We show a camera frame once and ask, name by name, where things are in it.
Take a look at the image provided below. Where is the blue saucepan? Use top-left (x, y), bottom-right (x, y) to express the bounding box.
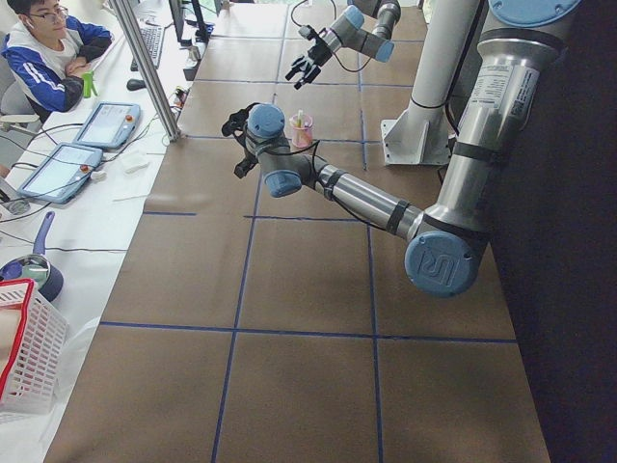
top-left (1, 211), bottom-right (64, 302)

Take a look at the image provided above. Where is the black computer monitor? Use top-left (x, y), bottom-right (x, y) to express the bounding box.
top-left (168, 0), bottom-right (214, 48)

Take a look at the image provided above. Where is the grey office chair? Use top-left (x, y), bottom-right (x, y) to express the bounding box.
top-left (1, 58), bottom-right (41, 135)

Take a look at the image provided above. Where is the pink mesh pen holder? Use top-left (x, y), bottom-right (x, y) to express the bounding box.
top-left (289, 114), bottom-right (313, 149)

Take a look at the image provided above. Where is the black computer mouse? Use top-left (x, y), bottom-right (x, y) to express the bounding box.
top-left (126, 78), bottom-right (146, 92)

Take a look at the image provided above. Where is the white plastic basket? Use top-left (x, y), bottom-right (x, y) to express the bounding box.
top-left (1, 279), bottom-right (67, 423)

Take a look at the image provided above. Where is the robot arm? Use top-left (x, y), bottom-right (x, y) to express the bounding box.
top-left (284, 1), bottom-right (401, 90)
top-left (222, 1), bottom-right (579, 297)

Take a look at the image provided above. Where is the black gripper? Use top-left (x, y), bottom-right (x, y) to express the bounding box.
top-left (233, 137), bottom-right (258, 178)
top-left (285, 37), bottom-right (335, 90)

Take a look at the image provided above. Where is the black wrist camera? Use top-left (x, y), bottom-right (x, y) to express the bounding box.
top-left (221, 102), bottom-right (257, 137)
top-left (298, 25), bottom-right (319, 41)

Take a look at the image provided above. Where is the blue teach pendant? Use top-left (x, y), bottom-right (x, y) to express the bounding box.
top-left (73, 101), bottom-right (141, 149)
top-left (17, 143), bottom-right (103, 204)

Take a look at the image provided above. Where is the person in blue jacket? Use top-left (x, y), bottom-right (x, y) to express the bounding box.
top-left (1, 1), bottom-right (112, 122)

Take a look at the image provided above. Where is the aluminium frame post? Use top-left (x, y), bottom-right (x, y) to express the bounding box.
top-left (110, 0), bottom-right (180, 142)

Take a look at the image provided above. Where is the black keyboard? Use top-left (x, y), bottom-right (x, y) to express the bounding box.
top-left (140, 25), bottom-right (165, 68)

